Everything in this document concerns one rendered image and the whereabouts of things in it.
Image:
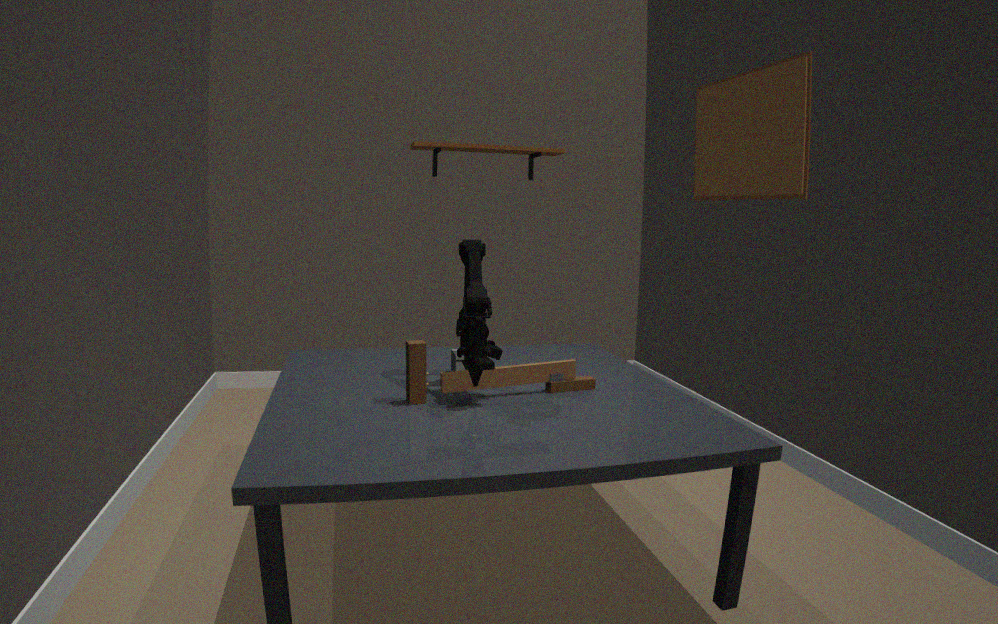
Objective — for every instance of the long wooden rail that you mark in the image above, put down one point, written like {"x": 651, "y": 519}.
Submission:
{"x": 460, "y": 381}

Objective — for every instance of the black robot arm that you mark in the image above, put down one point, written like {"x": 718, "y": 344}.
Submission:
{"x": 472, "y": 316}

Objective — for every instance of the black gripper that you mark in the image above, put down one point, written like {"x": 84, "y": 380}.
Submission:
{"x": 474, "y": 361}

